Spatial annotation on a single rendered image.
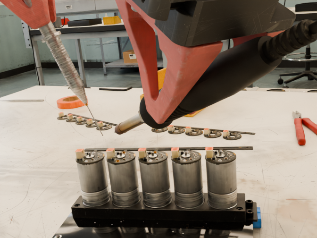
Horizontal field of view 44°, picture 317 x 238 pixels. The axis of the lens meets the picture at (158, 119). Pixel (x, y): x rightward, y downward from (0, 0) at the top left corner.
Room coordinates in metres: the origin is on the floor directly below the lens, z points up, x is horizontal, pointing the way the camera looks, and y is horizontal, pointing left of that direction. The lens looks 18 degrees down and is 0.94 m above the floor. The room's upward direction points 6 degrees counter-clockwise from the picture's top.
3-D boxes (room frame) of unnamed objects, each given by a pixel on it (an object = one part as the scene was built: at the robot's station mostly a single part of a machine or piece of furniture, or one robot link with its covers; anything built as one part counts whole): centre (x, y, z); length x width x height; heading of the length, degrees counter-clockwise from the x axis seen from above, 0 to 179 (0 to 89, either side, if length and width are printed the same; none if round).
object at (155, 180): (0.30, 0.01, 0.79); 0.02 x 0.02 x 0.05
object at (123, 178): (0.31, 0.03, 0.79); 0.02 x 0.02 x 0.05
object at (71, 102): (0.75, 0.16, 0.76); 0.06 x 0.06 x 0.01
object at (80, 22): (3.39, 0.54, 0.77); 0.24 x 0.16 x 0.04; 57
